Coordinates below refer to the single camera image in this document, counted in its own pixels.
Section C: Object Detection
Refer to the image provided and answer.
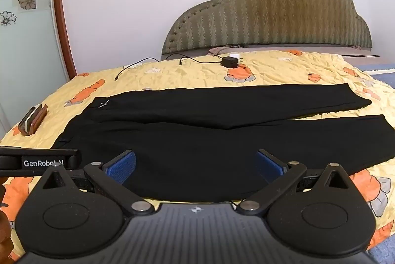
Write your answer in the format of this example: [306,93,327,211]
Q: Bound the black pants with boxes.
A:
[54,83,394,202]

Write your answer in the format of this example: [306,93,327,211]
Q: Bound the person left hand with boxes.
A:
[0,176,15,262]

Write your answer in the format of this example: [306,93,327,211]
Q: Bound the brown wallet phone case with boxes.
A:
[18,104,48,136]

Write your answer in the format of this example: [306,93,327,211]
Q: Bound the frosted floral glass door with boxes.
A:
[1,0,69,136]

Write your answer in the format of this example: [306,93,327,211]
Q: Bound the black power adapter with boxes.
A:
[220,56,239,69]

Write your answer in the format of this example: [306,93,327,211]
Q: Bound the white plug charger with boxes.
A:
[228,53,240,59]

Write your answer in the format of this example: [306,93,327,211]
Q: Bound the blue patterned blanket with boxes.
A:
[357,63,394,84]

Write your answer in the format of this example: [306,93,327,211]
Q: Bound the olive upholstered headboard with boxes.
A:
[162,0,372,55]

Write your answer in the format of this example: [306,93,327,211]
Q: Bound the black charging cable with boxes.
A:
[114,53,224,81]

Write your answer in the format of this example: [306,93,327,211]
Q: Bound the brown wooden door frame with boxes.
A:
[53,0,77,79]

